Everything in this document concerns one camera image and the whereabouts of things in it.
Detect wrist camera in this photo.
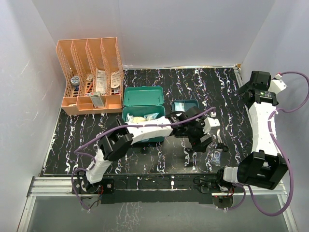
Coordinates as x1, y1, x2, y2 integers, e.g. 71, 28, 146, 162
268, 73, 287, 94
203, 112, 220, 134

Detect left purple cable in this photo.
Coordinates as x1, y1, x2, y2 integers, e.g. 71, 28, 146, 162
71, 107, 217, 211

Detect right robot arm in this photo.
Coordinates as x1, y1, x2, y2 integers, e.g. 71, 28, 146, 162
215, 71, 288, 192

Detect teal white packet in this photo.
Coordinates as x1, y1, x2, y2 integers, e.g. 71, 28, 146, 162
174, 102, 185, 112

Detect peach plastic file organizer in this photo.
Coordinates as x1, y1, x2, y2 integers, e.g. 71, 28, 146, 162
56, 37, 124, 116

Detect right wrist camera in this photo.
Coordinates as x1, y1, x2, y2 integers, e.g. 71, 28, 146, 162
268, 73, 287, 94

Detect beige gauze packet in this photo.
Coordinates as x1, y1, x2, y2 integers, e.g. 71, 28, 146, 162
129, 116, 147, 123

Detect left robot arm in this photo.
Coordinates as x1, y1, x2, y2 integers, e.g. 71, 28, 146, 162
80, 107, 220, 193

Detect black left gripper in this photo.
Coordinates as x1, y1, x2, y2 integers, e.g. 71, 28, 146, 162
184, 118, 212, 152

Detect clear small packet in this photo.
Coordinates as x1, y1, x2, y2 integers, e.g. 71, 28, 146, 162
211, 150, 222, 167

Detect white stapler box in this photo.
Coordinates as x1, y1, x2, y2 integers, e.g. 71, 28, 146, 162
90, 92, 105, 108

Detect white blue mask packet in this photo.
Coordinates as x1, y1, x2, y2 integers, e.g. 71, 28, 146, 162
126, 114, 134, 122

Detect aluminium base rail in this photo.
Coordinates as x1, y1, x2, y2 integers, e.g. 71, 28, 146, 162
18, 175, 298, 232

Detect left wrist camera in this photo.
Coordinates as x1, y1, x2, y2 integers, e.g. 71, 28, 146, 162
203, 112, 220, 134

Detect black scissors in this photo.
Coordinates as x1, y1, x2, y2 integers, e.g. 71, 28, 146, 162
216, 129, 229, 152

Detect white paper packet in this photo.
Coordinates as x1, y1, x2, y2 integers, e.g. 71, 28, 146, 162
96, 69, 107, 95

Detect round blue white tin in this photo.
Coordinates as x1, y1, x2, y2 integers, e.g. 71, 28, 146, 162
70, 75, 80, 87

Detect teal medicine kit box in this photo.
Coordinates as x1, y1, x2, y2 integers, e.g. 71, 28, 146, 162
121, 86, 167, 144

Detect blue cotton swab bag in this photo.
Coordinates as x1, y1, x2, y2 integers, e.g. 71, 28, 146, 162
144, 113, 160, 121

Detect dark teal divider tray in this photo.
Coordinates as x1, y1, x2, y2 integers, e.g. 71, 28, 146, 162
171, 99, 199, 113

